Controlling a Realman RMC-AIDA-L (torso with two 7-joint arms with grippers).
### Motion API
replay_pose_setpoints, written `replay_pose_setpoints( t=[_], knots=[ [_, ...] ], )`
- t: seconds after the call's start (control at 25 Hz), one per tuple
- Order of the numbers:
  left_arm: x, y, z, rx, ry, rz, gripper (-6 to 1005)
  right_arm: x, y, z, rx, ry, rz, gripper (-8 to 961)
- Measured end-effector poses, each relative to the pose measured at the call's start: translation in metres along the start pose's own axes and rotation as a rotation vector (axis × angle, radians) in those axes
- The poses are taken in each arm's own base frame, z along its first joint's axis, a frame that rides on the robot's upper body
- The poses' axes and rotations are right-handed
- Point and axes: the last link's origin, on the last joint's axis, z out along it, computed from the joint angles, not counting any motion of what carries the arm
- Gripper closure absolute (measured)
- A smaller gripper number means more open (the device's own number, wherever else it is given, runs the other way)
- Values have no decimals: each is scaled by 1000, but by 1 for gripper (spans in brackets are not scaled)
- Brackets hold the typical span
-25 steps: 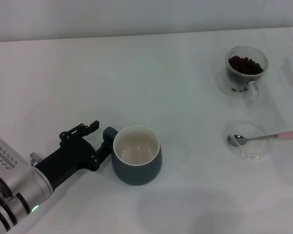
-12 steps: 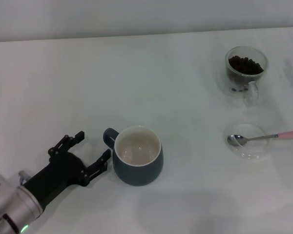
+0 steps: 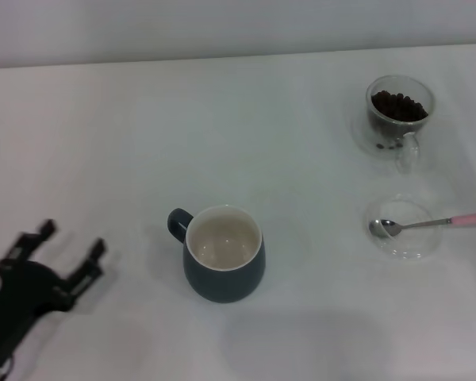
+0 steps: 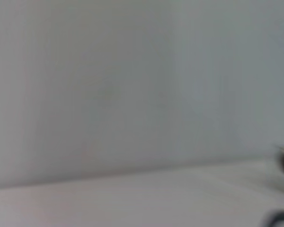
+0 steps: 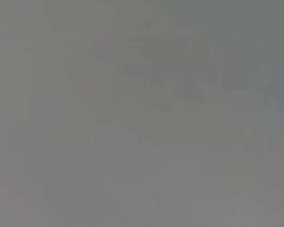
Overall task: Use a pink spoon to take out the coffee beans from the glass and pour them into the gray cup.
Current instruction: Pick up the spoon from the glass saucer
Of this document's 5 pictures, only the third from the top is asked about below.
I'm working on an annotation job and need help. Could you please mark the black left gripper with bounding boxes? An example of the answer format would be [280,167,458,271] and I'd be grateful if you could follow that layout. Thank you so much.
[0,218,108,368]

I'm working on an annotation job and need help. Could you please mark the dark teal ceramic mug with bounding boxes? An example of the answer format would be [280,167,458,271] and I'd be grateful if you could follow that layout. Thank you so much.
[167,204,267,304]

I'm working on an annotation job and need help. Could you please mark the small clear glass dish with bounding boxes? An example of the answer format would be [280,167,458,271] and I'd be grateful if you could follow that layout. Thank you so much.
[363,197,441,263]

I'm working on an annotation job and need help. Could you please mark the pink handled metal spoon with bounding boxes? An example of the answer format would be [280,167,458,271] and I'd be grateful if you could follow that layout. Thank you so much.
[368,210,476,241]

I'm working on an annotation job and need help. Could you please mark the heap of coffee beans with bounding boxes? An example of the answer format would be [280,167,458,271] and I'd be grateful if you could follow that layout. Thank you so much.
[370,90,429,123]

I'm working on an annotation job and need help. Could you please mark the clear glass cup with handle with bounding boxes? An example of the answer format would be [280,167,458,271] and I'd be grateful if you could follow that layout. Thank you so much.
[351,75,437,175]

